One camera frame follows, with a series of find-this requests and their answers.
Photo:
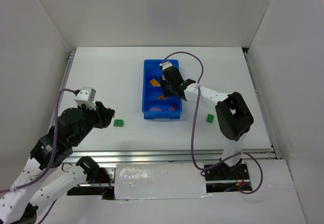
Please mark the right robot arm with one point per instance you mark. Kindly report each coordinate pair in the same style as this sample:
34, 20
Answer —
233, 115

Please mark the white cover plate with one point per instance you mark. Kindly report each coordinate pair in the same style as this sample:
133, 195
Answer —
158, 181

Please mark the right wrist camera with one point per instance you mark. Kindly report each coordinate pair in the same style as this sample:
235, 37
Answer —
165, 65

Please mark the small purple lego plate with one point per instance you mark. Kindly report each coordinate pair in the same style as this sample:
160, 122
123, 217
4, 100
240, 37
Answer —
173, 107

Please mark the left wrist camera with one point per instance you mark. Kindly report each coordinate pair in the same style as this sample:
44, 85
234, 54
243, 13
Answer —
85, 96

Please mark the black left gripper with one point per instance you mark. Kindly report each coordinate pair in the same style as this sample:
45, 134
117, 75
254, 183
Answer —
103, 115

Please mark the green lego brick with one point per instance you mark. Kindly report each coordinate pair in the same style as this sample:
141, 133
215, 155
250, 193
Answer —
210, 118
118, 123

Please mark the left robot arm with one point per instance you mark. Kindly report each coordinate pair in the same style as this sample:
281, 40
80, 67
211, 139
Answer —
27, 198

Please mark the blue divided plastic tray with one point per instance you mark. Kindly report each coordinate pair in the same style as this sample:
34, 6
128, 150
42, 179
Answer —
150, 93

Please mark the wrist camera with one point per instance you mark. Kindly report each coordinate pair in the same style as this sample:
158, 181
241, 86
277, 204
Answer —
165, 65
85, 96

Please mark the purple flower lego piece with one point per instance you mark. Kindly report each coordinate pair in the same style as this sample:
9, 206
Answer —
155, 109

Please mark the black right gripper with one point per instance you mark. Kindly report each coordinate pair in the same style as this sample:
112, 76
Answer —
169, 75

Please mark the orange lego brick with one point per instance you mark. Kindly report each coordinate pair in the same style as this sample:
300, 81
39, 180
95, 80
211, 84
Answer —
154, 82

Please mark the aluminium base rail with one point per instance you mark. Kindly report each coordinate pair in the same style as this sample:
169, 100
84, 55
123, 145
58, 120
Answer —
216, 180

